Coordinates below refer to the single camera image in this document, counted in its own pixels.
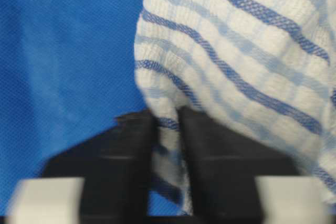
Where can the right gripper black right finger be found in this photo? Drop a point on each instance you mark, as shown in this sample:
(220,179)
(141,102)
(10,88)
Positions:
(235,179)

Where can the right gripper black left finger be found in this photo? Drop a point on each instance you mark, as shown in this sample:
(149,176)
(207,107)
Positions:
(104,179)

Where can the white blue striped towel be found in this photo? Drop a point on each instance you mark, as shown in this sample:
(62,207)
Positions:
(264,68)

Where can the blue table cloth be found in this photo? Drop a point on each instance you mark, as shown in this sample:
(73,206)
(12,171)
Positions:
(67,71)

